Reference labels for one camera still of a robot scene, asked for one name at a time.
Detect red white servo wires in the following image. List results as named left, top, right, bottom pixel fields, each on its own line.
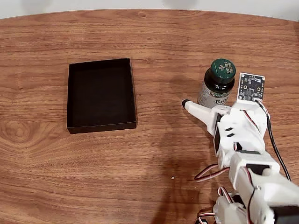
left=194, top=163, right=231, bottom=183

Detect black open box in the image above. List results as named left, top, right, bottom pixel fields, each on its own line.
left=67, top=57, right=137, bottom=135

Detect black camera board, white mount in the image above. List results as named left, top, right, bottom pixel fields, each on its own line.
left=231, top=72, right=266, bottom=110

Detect green pill bottle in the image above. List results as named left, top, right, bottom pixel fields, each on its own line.
left=197, top=58, right=236, bottom=109

